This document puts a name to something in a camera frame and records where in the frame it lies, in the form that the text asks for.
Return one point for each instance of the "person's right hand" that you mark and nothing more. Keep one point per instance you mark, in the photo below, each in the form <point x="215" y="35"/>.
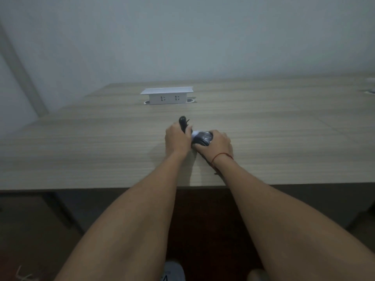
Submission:
<point x="218" y="146"/>

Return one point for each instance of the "person's left hand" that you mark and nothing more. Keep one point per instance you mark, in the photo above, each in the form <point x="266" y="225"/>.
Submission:
<point x="175" y="141"/>

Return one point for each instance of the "person's left fingers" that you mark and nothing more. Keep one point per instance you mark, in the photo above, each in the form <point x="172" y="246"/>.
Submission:
<point x="187" y="134"/>

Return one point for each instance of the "person's right fingers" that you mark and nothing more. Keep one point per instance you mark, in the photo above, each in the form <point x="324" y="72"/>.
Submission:
<point x="205" y="146"/>

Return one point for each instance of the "black rounded object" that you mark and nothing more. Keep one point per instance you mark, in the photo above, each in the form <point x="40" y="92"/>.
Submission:
<point x="203" y="138"/>

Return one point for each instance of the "black handheld device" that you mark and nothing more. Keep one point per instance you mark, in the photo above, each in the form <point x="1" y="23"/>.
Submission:
<point x="182" y="122"/>

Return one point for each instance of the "person's right forearm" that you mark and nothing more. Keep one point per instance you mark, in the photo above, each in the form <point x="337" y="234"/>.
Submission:
<point x="281" y="228"/>

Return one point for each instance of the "person's left forearm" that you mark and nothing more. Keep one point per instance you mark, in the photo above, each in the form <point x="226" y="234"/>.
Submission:
<point x="131" y="225"/>

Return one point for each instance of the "white pop-up socket box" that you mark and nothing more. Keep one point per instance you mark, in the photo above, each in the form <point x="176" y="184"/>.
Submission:
<point x="167" y="95"/>

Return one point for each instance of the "white shoe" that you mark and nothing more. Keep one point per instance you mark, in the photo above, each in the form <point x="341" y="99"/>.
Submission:
<point x="173" y="271"/>

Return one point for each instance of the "dark table leg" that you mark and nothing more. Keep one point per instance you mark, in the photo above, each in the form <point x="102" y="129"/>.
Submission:
<point x="63" y="213"/>

